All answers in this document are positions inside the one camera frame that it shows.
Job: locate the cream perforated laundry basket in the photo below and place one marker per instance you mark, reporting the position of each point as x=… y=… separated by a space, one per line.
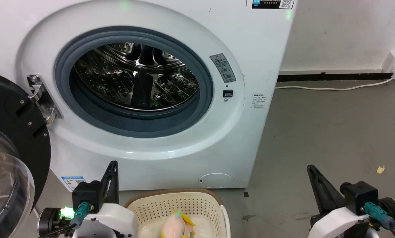
x=144 y=208

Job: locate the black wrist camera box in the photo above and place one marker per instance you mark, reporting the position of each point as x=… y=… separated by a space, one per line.
x=361 y=195
x=87 y=195

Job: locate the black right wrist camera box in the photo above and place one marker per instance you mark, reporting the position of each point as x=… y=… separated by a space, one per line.
x=361 y=195

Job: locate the pale pink yellow garment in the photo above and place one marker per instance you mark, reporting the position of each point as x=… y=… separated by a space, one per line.
x=175 y=224

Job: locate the black QR code label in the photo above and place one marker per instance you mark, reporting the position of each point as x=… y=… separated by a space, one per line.
x=272 y=3

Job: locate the white front-load washing machine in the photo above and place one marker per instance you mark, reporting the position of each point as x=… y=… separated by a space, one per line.
x=191 y=155

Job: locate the grey warning sticker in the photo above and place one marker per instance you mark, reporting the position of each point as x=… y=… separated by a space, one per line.
x=224 y=67

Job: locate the stainless steel washer drum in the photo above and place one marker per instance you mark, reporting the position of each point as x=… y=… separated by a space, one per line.
x=134 y=76

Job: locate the black white baseboard strip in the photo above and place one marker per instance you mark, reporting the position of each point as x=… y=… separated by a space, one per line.
x=329 y=74

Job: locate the grey rubber door gasket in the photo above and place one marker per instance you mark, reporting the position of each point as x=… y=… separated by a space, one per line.
x=204 y=99

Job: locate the round white filter cover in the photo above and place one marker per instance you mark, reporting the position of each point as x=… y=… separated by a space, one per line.
x=216 y=180

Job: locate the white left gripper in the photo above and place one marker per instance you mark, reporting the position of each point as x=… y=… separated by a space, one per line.
x=115 y=219

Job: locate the black round washer door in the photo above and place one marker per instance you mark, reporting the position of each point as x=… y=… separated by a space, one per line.
x=9 y=132

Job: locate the black door latch slot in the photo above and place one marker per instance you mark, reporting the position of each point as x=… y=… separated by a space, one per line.
x=228 y=94

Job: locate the blue white energy label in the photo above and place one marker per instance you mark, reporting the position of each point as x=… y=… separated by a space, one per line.
x=72 y=182

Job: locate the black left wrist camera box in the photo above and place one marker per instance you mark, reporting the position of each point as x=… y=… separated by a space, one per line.
x=87 y=195

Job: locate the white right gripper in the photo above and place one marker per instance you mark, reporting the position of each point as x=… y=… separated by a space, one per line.
x=336 y=221

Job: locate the small printed text sticker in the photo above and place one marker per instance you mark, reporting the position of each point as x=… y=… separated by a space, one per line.
x=258 y=101

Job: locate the yellow paper scrap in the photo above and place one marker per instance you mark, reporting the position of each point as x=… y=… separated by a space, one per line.
x=380 y=169

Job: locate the chrome door hinge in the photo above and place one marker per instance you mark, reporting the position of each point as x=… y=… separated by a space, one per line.
x=43 y=99

